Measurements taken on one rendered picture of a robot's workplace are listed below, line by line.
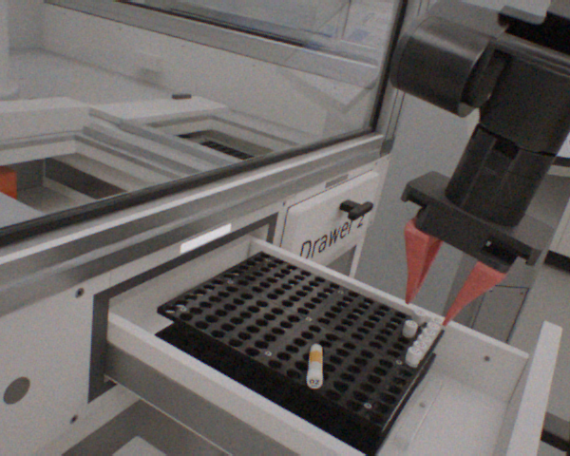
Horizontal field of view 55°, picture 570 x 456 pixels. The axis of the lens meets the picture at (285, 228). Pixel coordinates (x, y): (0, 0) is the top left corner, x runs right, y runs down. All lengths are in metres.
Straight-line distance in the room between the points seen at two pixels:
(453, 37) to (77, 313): 0.35
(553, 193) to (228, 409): 1.09
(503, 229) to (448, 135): 1.80
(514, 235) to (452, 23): 0.15
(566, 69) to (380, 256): 2.05
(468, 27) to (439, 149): 1.79
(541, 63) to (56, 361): 0.41
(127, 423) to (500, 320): 1.09
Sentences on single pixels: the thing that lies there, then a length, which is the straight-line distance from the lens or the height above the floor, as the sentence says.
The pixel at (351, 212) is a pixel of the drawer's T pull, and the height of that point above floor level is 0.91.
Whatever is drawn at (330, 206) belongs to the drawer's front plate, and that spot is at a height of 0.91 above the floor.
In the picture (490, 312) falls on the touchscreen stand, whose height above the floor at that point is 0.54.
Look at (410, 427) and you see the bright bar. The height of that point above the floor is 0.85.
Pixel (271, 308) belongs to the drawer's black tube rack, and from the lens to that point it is 0.54.
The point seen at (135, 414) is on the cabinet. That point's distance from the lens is 0.64.
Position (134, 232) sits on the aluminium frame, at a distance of 0.47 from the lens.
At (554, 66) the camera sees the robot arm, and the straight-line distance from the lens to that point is 0.39.
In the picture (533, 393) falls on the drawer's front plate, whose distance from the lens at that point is 0.49.
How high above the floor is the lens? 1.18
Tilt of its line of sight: 23 degrees down
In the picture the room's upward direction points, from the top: 11 degrees clockwise
